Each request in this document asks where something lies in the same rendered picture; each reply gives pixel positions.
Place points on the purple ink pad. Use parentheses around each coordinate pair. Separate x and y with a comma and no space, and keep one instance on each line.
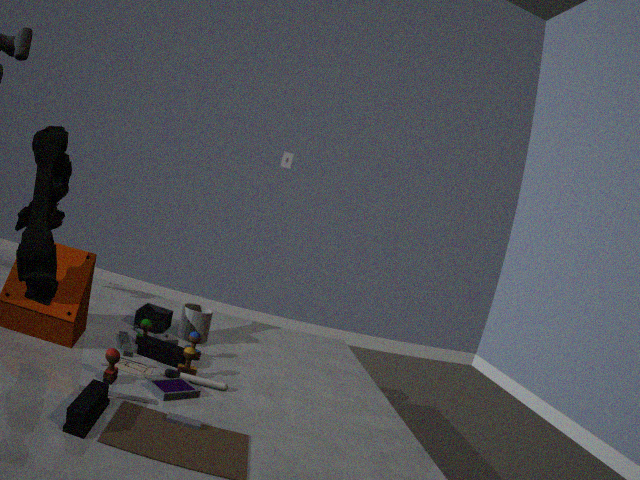
(173,389)

